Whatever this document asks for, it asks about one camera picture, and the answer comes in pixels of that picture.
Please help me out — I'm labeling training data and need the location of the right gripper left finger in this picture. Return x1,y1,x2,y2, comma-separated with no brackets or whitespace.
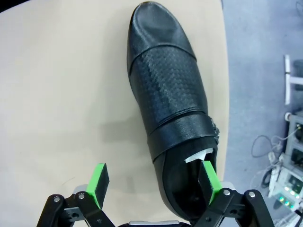
35,163,114,227

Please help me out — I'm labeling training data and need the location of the black leather monk-strap shoe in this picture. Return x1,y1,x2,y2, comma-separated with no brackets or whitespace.
126,1,220,219

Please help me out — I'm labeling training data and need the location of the grey equipment rack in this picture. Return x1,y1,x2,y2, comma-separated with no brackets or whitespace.
284,111,303,211

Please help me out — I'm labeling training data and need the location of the white power strip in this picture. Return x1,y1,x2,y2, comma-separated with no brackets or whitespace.
267,151,286,189

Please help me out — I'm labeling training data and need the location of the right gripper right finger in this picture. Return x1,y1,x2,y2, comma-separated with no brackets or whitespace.
189,160,270,227

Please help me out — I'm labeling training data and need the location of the grey floor cable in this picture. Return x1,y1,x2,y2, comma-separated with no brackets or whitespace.
251,134,285,158

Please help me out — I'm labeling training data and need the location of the white metal frame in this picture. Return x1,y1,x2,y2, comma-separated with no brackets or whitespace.
284,54,303,106

